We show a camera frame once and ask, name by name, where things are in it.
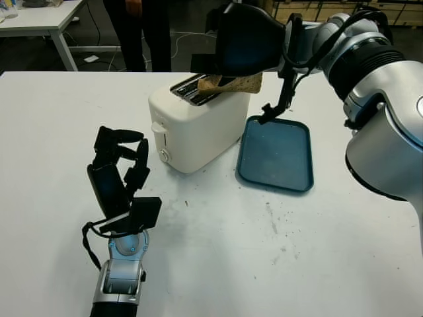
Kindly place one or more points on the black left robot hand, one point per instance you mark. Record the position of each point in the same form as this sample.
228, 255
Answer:
107, 185

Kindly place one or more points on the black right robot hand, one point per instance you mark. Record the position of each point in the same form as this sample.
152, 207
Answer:
248, 43

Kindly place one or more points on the brown bread slice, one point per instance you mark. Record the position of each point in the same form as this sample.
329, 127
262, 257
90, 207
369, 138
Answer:
244, 84

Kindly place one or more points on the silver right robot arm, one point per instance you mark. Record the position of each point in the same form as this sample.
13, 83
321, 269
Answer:
380, 148

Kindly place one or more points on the white toaster dial knob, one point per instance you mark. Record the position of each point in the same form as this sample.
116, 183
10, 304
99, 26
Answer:
164, 155

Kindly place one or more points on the white toaster lever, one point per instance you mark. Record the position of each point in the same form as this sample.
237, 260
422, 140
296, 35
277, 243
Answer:
158, 127

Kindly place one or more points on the white two-slot toaster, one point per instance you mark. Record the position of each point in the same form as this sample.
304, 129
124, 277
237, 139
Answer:
198, 132

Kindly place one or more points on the blue plastic tray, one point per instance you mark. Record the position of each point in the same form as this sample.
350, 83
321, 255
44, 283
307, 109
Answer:
274, 158

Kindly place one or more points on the person in black trousers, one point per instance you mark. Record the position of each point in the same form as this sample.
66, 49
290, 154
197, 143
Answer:
132, 43

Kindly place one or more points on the white paper sheet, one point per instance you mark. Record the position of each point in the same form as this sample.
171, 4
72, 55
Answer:
91, 59

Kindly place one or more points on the stacked wooden crates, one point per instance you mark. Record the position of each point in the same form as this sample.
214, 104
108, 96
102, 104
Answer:
406, 16

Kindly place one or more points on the white office desk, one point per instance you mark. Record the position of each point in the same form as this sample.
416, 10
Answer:
36, 20

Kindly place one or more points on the grey plastic bag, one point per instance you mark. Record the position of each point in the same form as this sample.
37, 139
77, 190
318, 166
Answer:
43, 3

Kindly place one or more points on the clear plastic cup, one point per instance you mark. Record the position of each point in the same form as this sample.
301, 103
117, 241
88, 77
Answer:
8, 9

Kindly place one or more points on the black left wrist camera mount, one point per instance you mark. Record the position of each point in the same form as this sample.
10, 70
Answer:
145, 214

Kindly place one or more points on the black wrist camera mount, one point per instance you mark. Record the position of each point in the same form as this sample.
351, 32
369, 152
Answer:
145, 214
285, 95

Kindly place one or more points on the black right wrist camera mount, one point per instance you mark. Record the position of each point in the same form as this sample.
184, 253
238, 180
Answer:
285, 95

